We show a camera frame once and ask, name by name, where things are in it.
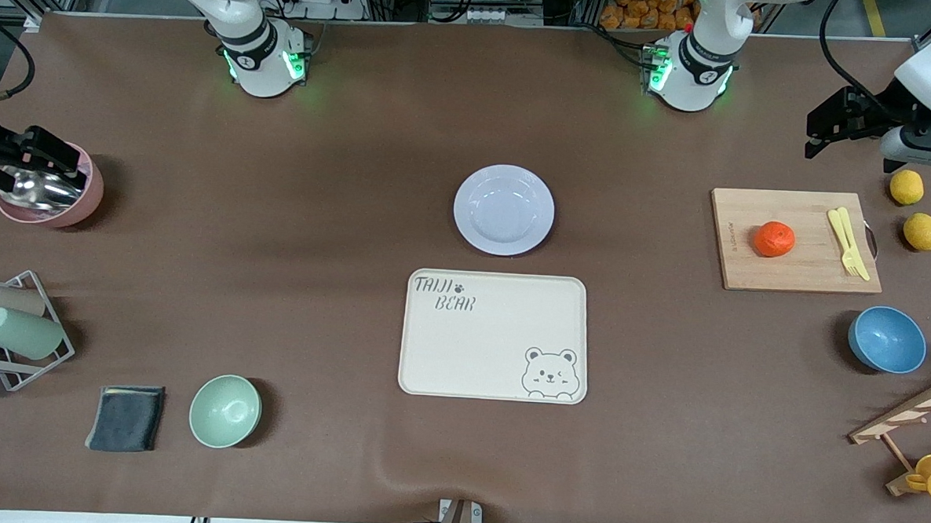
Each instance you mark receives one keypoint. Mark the beige cup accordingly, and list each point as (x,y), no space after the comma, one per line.
(8,300)

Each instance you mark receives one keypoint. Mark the metal table edge clamp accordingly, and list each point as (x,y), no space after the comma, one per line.
(458,520)

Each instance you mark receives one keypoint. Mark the mint green bowl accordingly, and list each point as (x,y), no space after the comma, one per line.
(225,411)

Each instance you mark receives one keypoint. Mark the blue bowl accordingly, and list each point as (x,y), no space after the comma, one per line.
(887,340)

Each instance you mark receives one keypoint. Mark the yellow plastic knife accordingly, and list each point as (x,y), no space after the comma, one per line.
(853,245)

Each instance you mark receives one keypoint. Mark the yellow lemon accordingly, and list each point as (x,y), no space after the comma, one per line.
(906,187)
(922,232)

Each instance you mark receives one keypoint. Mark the lavender round plate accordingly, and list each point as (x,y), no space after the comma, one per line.
(504,210)

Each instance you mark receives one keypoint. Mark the orange mandarin fruit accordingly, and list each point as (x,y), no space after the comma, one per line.
(774,239)

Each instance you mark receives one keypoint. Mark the wooden peg rack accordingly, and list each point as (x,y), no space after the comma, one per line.
(911,411)

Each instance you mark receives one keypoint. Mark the cream bear print tray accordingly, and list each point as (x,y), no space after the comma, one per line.
(493,349)

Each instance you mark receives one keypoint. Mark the yellow plastic fork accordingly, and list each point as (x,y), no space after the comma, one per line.
(838,227)

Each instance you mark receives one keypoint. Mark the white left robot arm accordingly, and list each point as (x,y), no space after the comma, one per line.
(693,83)

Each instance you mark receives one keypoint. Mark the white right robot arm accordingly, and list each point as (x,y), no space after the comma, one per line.
(262,72)

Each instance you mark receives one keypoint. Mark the wooden cutting board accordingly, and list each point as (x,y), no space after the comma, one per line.
(795,268)

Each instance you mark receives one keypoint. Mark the mint green cup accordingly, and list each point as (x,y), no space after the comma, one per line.
(22,332)

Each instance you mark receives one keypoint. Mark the pink bowl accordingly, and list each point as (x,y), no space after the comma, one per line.
(85,202)

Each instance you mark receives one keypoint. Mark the shiny metal scoop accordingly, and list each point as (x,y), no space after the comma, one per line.
(40,192)

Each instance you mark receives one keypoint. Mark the dark grey folded cloth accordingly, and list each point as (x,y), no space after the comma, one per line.
(125,418)

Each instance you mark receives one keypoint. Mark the pile of orange breads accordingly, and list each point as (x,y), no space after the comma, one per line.
(649,8)

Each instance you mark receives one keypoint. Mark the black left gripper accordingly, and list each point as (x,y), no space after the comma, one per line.
(867,116)

